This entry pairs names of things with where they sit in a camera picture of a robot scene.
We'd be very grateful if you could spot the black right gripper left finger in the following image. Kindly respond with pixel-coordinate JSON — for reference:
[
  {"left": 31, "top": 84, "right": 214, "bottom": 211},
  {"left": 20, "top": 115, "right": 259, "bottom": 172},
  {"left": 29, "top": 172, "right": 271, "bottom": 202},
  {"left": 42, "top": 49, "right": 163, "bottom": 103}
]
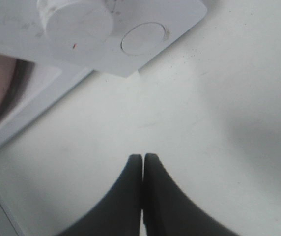
[{"left": 59, "top": 154, "right": 142, "bottom": 236}]

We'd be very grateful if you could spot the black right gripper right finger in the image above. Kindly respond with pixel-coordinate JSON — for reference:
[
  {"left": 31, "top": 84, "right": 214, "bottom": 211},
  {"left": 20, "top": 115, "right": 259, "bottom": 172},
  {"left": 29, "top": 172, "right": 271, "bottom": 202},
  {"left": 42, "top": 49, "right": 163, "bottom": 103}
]
[{"left": 143, "top": 153, "right": 231, "bottom": 236}]

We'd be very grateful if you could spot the round white door button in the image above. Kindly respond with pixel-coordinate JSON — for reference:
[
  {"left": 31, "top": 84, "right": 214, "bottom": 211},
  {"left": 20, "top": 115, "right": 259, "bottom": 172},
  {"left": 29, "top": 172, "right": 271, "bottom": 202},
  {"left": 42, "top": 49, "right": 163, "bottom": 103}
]
[{"left": 120, "top": 22, "right": 166, "bottom": 56}]

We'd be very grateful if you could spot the white microwave oven body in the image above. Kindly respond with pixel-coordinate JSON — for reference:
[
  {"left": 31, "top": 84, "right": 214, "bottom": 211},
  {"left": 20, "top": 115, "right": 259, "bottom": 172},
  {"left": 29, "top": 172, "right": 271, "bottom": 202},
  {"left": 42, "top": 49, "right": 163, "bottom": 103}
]
[{"left": 0, "top": 0, "right": 207, "bottom": 146}]

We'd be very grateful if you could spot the white timer knob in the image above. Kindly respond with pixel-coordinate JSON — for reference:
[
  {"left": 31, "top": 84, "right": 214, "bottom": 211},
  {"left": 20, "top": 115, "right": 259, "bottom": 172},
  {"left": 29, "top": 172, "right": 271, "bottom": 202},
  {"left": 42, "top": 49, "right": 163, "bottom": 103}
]
[{"left": 37, "top": 0, "right": 114, "bottom": 50}]

